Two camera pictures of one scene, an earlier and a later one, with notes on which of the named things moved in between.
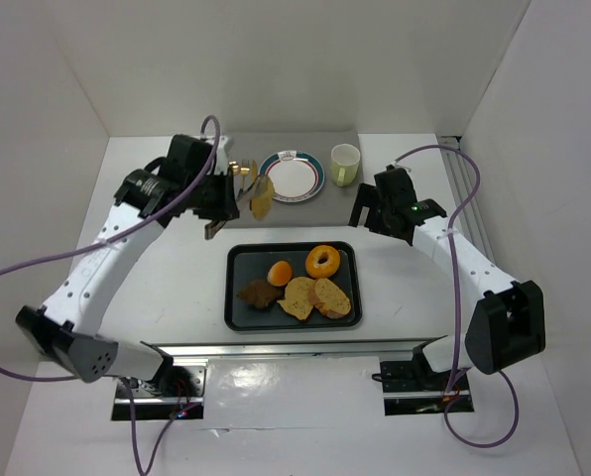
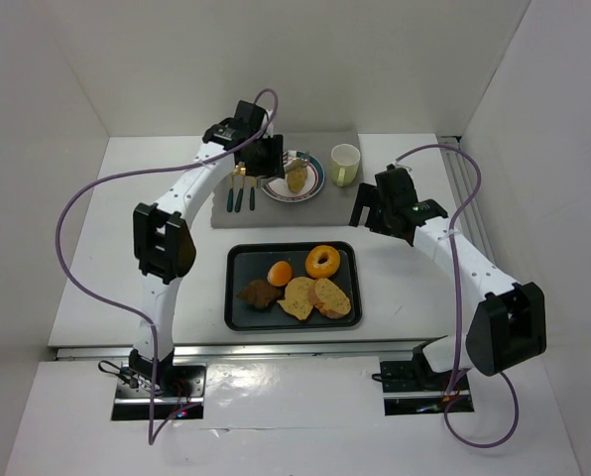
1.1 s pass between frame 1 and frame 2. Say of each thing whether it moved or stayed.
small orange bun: stayed
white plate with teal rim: stayed
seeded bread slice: moved
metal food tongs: moved
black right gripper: stayed
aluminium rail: stayed
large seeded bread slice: stayed
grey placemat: stayed
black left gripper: moved
